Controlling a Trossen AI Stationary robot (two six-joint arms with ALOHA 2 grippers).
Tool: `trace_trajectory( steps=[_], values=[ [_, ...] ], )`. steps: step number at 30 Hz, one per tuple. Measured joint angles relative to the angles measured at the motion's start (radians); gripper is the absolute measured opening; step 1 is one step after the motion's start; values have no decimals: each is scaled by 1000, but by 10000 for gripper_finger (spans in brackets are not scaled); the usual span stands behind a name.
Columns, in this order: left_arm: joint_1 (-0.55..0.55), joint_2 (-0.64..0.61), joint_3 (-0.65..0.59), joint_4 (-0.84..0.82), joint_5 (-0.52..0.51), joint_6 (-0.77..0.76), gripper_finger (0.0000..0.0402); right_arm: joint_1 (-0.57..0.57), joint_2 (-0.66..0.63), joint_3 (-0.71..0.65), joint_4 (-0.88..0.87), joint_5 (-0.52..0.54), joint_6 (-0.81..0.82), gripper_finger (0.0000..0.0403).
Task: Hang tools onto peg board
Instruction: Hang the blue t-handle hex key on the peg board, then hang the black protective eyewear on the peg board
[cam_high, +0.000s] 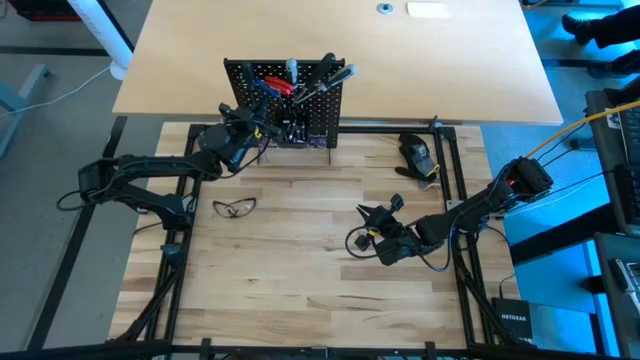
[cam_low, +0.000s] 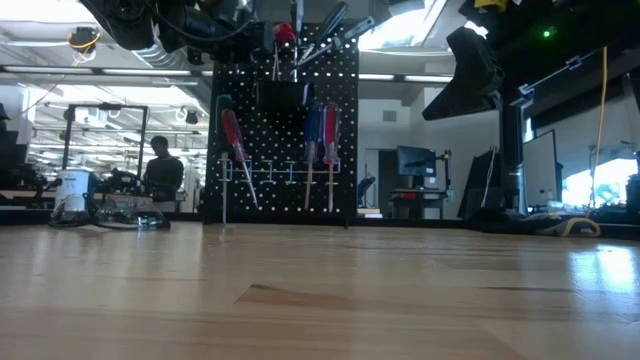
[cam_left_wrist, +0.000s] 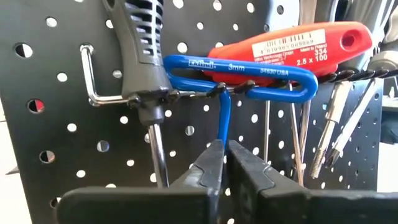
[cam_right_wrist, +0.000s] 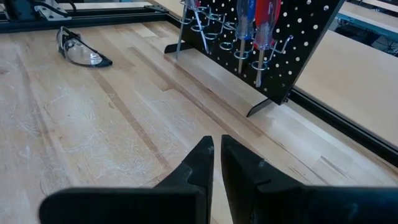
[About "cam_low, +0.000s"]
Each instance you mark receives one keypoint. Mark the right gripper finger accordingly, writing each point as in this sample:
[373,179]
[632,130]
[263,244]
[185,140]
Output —
[470,85]

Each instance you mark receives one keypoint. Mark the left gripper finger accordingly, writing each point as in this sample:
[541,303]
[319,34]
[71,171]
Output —
[261,37]

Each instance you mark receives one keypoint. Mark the large blue-striped clear screwdriver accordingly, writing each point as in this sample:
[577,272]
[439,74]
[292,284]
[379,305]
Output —
[224,120]

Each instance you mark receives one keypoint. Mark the red-striped clear screwdriver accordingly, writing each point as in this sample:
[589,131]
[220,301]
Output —
[232,130]
[330,127]

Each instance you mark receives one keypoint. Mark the small blue-striped clear screwdriver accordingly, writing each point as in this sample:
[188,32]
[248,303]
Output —
[312,127]

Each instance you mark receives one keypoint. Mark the clear safety glasses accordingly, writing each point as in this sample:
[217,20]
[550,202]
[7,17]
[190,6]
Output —
[130,212]

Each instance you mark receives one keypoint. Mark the black monitor on arm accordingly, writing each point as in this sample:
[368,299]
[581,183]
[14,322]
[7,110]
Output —
[416,160]

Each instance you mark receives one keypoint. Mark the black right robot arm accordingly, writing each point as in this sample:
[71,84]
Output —
[575,30]

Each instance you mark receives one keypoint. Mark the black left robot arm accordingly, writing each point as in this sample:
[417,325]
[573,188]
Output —
[150,20]

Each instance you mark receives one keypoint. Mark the black pegboard bin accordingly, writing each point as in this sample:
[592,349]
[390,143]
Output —
[282,95]

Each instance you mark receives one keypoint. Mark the black tower unit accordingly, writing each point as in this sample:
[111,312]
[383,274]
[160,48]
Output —
[512,160]

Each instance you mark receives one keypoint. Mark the black perforated pegboard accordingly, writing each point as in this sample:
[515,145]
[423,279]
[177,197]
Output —
[280,140]

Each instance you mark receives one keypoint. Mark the black monitor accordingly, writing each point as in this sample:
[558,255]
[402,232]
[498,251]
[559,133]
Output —
[475,190]

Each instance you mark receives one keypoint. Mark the computer monitor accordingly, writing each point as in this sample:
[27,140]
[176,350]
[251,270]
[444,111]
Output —
[542,170]

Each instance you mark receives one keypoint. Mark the small black desk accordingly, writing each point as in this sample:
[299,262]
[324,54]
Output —
[417,192]

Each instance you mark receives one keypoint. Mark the black yellow ceiling fixture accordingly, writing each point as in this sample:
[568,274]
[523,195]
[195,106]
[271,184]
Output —
[82,40]

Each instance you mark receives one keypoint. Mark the black work glove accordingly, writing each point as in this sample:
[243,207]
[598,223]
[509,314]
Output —
[550,222]

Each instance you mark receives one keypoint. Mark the person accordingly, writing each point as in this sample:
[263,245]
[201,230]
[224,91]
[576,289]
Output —
[162,175]

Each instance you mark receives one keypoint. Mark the white bucket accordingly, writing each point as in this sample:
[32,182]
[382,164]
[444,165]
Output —
[75,182]

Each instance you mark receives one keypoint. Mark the black metal stand frame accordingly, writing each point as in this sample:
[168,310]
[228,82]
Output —
[144,140]

